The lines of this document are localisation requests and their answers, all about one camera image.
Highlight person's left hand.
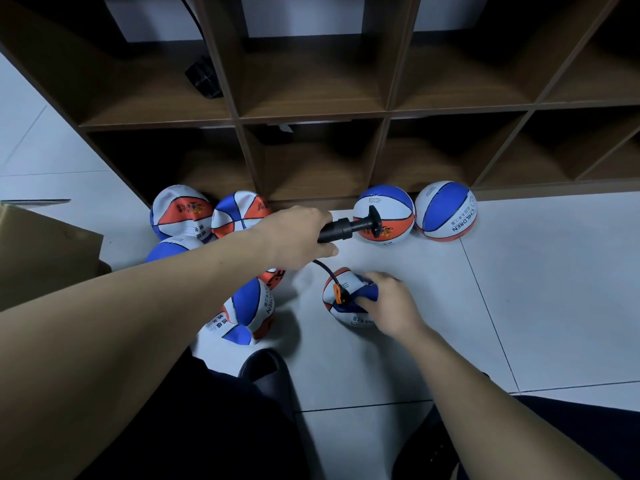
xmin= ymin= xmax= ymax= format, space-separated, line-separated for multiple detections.
xmin=251 ymin=206 xmax=340 ymax=271

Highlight person's right hand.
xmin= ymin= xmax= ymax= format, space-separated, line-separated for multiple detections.
xmin=355 ymin=272 xmax=427 ymax=341

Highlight half-inflated tricolour ball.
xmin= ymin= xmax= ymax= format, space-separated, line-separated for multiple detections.
xmin=322 ymin=267 xmax=380 ymax=328

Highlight black hand air pump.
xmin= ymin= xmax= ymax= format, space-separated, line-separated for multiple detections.
xmin=317 ymin=205 xmax=383 ymax=244

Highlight person's right forearm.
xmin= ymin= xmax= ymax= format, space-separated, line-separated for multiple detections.
xmin=402 ymin=325 xmax=622 ymax=480

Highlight person's left forearm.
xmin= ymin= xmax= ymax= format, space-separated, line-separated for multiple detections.
xmin=0 ymin=226 xmax=281 ymax=480

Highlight deflated tricolour ball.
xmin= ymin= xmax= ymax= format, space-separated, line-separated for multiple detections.
xmin=144 ymin=236 xmax=205 ymax=263
xmin=210 ymin=191 xmax=274 ymax=239
xmin=149 ymin=185 xmax=217 ymax=242
xmin=257 ymin=268 xmax=286 ymax=291
xmin=202 ymin=277 xmax=276 ymax=346

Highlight inflated tricolour ball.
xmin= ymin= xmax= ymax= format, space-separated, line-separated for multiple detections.
xmin=352 ymin=185 xmax=417 ymax=244
xmin=414 ymin=181 xmax=479 ymax=243

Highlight person's dark left slipper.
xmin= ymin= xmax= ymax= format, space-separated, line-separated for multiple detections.
xmin=237 ymin=349 xmax=297 ymax=421

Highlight person's dark slipper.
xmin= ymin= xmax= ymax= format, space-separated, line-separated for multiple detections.
xmin=237 ymin=349 xmax=297 ymax=421
xmin=391 ymin=404 xmax=462 ymax=480

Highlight person's dark right slipper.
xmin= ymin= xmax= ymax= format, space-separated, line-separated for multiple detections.
xmin=391 ymin=404 xmax=462 ymax=480

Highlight brown wooden cubby shelf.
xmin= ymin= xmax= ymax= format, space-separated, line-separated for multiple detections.
xmin=0 ymin=0 xmax=640 ymax=211

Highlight person's dark trousers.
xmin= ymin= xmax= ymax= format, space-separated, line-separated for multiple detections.
xmin=75 ymin=347 xmax=640 ymax=480

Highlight brown cardboard box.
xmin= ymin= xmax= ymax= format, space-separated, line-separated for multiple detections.
xmin=0 ymin=199 xmax=112 ymax=313

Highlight black hose with orange nozzle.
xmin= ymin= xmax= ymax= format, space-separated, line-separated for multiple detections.
xmin=312 ymin=260 xmax=352 ymax=306

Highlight black device with cable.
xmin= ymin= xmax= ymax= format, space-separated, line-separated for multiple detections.
xmin=176 ymin=0 xmax=225 ymax=100

